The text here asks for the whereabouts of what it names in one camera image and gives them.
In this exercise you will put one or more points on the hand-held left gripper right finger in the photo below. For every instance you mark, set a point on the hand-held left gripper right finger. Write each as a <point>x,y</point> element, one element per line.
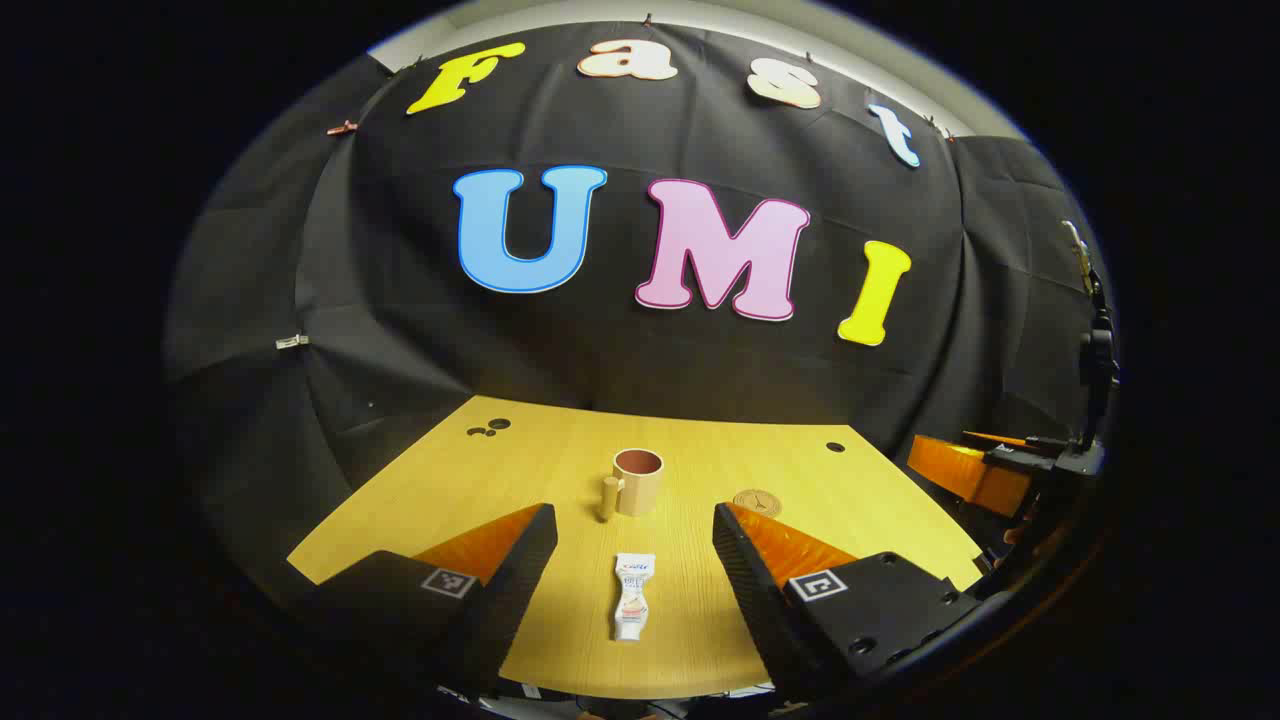
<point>745,590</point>

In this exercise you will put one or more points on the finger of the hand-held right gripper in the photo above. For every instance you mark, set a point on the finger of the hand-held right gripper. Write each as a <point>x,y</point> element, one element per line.
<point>970,475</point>

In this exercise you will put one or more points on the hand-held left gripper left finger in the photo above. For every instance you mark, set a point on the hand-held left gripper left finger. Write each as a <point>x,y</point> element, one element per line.
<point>520,580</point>

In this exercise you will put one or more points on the round brown coaster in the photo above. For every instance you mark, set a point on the round brown coaster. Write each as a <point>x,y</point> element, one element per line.
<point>757,502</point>

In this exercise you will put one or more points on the white toothpaste tube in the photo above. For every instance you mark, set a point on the white toothpaste tube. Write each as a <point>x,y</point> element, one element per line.
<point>633,600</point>

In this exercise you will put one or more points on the beige cup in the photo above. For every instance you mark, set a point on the beige cup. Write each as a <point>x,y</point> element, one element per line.
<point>640,490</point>

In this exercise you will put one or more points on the wooden desktop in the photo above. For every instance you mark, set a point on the wooden desktop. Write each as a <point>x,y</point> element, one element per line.
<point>680,470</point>

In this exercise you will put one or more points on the black backdrop cloth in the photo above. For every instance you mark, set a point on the black backdrop cloth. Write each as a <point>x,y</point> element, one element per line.
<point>620,360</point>

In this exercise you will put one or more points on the silver cloth clip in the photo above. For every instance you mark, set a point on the silver cloth clip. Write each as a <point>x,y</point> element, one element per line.
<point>292,342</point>

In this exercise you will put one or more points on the copper cloth clip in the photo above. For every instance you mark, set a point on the copper cloth clip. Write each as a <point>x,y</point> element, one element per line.
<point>342,128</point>

